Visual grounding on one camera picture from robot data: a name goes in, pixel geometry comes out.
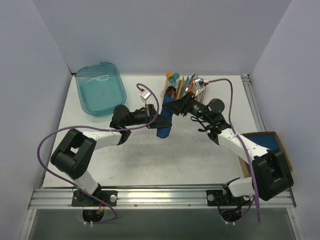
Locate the purple cable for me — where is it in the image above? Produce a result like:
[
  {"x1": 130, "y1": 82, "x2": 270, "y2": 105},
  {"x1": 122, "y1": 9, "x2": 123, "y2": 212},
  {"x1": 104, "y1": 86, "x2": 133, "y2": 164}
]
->
[
  {"x1": 203, "y1": 78, "x2": 262, "y2": 223},
  {"x1": 36, "y1": 83, "x2": 160, "y2": 225}
]

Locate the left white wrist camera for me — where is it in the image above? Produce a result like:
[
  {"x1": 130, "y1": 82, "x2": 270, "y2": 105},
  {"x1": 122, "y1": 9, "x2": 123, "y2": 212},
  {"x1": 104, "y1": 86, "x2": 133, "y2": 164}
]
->
[{"x1": 139, "y1": 88, "x2": 152, "y2": 105}]

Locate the copper metal spoon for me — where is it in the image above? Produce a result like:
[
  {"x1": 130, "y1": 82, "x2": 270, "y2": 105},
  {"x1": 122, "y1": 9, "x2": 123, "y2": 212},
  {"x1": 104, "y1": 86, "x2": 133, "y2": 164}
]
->
[{"x1": 166, "y1": 86, "x2": 176, "y2": 99}]

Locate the aluminium mounting rail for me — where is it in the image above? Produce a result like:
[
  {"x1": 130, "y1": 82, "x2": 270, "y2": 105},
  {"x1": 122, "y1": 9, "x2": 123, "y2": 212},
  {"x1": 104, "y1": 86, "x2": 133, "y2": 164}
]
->
[{"x1": 28, "y1": 186, "x2": 297, "y2": 210}]

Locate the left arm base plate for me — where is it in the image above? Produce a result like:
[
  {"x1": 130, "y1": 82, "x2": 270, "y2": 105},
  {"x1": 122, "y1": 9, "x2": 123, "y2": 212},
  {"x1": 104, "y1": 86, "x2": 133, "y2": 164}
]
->
[{"x1": 71, "y1": 190, "x2": 118, "y2": 207}]

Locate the teal plastic bin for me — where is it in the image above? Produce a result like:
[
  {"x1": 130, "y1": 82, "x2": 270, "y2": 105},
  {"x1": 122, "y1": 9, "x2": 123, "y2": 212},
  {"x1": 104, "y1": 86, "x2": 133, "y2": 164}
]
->
[{"x1": 75, "y1": 62, "x2": 127, "y2": 117}]

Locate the clear acrylic utensil organizer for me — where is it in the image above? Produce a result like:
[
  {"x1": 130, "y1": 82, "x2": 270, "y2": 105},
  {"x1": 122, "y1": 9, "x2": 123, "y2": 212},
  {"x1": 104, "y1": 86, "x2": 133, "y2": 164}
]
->
[{"x1": 174, "y1": 80, "x2": 207, "y2": 102}]

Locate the teal plastic spoon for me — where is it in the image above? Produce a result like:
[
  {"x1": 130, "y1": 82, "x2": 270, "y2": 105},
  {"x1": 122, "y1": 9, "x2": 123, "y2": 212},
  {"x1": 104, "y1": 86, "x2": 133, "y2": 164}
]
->
[{"x1": 168, "y1": 72, "x2": 180, "y2": 87}]

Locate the stack of blue napkins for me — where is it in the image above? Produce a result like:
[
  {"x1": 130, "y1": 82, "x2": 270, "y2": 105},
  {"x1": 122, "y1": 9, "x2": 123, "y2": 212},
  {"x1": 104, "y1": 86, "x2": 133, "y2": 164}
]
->
[{"x1": 246, "y1": 133, "x2": 281, "y2": 151}]

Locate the cardboard napkin box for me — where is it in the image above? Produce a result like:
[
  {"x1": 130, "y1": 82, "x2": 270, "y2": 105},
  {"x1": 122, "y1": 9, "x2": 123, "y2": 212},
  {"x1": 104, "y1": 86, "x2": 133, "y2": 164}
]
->
[{"x1": 238, "y1": 131, "x2": 293, "y2": 178}]

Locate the right side aluminium rail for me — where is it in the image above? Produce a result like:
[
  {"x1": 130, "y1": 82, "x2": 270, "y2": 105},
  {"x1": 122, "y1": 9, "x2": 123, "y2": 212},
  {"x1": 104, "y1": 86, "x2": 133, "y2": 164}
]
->
[{"x1": 241, "y1": 74, "x2": 266, "y2": 132}]

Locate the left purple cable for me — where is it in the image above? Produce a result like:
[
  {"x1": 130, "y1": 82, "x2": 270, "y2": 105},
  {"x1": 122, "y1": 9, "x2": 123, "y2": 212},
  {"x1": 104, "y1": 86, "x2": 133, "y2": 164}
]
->
[{"x1": 36, "y1": 83, "x2": 160, "y2": 225}]

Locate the orange plastic spoon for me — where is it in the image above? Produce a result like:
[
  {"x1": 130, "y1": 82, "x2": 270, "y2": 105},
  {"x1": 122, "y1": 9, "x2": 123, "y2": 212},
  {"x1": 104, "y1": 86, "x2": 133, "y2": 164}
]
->
[{"x1": 160, "y1": 72, "x2": 173, "y2": 98}]

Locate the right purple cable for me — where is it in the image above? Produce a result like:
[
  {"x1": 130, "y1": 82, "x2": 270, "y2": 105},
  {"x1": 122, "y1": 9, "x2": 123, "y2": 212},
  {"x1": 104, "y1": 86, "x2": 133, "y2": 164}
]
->
[{"x1": 203, "y1": 78, "x2": 262, "y2": 223}]

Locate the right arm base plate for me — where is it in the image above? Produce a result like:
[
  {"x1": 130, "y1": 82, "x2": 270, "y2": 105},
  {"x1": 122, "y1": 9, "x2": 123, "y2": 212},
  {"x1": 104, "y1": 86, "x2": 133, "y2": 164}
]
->
[{"x1": 206, "y1": 189, "x2": 250, "y2": 207}]

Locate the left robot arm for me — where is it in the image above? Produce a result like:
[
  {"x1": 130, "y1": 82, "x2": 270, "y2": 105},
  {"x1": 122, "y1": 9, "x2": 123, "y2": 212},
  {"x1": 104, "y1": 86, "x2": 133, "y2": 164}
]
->
[{"x1": 50, "y1": 104, "x2": 172, "y2": 206}]

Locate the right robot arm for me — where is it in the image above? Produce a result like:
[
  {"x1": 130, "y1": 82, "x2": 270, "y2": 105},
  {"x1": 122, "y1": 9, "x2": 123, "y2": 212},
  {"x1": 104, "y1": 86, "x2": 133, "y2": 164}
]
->
[{"x1": 163, "y1": 93, "x2": 294, "y2": 205}]

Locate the blue paper napkin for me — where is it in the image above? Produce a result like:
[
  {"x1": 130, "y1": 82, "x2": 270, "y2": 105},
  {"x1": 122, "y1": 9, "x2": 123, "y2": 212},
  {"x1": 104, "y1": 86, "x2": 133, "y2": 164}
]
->
[{"x1": 156, "y1": 93, "x2": 175, "y2": 139}]

